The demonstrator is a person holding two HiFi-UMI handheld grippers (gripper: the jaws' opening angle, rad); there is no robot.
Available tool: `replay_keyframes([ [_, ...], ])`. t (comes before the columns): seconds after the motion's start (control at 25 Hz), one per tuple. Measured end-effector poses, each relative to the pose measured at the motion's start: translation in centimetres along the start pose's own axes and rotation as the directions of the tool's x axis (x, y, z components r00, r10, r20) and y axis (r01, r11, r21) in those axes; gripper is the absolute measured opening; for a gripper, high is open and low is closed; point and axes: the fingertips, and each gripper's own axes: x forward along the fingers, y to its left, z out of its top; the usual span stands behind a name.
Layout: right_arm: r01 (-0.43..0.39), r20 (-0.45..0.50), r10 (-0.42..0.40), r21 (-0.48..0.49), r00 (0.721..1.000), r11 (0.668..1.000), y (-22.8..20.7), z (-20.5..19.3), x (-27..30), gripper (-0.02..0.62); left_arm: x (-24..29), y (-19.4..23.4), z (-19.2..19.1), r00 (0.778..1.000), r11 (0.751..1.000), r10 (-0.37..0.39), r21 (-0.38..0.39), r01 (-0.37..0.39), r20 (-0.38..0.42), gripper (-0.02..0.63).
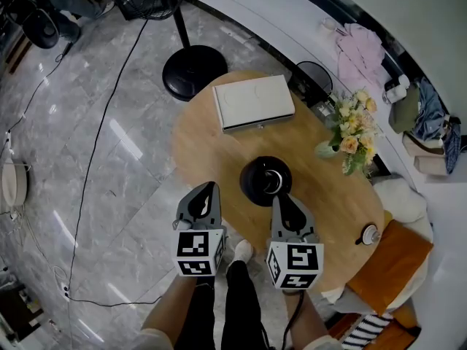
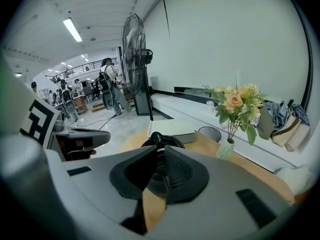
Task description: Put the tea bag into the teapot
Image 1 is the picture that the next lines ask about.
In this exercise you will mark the person's right forearm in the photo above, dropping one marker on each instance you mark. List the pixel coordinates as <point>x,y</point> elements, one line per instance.
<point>310,315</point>

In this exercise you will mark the white flat box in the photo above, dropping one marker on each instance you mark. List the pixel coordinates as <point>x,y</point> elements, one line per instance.
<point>251,100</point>

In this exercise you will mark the wooden steps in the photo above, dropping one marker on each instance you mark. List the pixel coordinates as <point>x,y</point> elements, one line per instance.
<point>18,55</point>

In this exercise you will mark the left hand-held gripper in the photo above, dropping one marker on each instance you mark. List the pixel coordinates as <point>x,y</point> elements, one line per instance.
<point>197,246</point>

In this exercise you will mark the pink cloth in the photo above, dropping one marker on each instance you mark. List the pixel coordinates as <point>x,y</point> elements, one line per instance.
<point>359,57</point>

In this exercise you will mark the orange cushion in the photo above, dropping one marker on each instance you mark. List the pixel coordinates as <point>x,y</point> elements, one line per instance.
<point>390,268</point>

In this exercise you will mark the person's black trousers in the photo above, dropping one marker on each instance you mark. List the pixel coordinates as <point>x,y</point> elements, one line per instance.
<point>241,305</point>

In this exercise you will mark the orange sofa seat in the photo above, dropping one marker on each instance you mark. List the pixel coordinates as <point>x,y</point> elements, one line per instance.
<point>405,323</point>

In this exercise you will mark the plaid cloth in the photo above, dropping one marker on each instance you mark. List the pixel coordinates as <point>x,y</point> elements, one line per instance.
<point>452,148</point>

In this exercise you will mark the blue denim cloth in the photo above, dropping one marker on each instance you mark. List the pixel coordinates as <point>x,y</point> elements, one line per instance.
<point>430,111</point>

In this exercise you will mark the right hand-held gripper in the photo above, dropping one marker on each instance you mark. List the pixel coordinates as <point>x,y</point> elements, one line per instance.
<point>295,257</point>

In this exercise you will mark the white cup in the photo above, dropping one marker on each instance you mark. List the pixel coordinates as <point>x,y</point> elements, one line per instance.
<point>328,24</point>

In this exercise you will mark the person's white shoe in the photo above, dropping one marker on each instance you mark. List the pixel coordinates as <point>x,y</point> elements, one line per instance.
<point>243,250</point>

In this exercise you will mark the yellow cushion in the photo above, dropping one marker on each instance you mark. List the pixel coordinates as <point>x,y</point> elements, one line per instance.
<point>386,219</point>

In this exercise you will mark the white bottles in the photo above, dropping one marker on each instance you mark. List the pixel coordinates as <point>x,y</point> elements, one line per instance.
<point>397,89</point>

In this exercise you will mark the striped cloth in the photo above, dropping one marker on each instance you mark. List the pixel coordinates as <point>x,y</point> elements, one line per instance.
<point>365,330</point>

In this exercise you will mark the white power strip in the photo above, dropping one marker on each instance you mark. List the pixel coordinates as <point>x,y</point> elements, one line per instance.
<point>8,142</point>
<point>65,291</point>

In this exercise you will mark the white round floor device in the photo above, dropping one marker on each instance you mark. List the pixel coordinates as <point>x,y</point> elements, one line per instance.
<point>12,182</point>

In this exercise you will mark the black teapot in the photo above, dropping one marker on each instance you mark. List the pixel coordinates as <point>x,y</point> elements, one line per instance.
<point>255,181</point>

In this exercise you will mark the beige tote bag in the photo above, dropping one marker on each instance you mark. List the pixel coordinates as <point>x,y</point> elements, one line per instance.
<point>432,166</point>
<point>423,146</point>

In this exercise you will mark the person's left forearm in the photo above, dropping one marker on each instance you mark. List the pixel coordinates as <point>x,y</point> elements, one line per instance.
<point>171,305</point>

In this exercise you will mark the green bag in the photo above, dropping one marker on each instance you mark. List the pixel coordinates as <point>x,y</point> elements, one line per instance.
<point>403,115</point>

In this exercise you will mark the flower bouquet in vase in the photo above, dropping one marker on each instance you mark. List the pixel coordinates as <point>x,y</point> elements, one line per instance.
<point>352,130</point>

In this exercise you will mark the black pedestal fan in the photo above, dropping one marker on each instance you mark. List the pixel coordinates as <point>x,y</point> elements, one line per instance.
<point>193,71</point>

